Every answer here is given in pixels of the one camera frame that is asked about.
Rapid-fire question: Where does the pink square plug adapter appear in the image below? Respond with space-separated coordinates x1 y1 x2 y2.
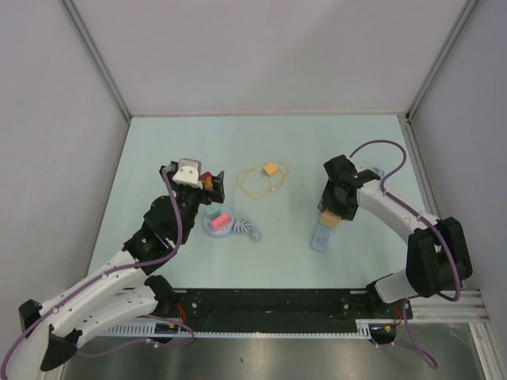
211 213 232 231

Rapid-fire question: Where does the yellow charging cable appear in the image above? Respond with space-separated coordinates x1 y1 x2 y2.
236 161 292 199

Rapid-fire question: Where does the yellow USB charger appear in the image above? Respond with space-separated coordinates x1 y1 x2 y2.
261 162 280 178

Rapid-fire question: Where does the dark red cube socket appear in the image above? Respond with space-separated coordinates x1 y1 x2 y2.
199 172 215 192

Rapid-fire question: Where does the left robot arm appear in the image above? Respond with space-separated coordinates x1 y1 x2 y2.
1 158 225 379

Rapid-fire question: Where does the light blue rectangular power strip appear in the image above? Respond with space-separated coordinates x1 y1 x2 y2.
310 164 387 254

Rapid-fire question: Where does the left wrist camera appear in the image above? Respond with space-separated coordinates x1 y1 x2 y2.
172 158 203 189

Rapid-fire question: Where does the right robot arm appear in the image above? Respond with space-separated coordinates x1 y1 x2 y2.
318 154 473 317

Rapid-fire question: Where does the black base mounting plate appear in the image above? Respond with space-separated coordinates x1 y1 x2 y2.
154 288 413 334

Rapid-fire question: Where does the teal USB charger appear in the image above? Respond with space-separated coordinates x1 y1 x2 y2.
205 203 221 219

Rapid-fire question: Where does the beige cube socket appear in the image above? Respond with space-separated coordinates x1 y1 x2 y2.
318 210 342 229

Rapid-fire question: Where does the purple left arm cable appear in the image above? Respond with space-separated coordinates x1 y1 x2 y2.
0 165 197 379

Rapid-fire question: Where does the round light blue power strip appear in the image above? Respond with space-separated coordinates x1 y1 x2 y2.
203 203 262 243

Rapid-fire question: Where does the white slotted cable duct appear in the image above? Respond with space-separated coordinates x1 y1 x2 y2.
98 321 397 340

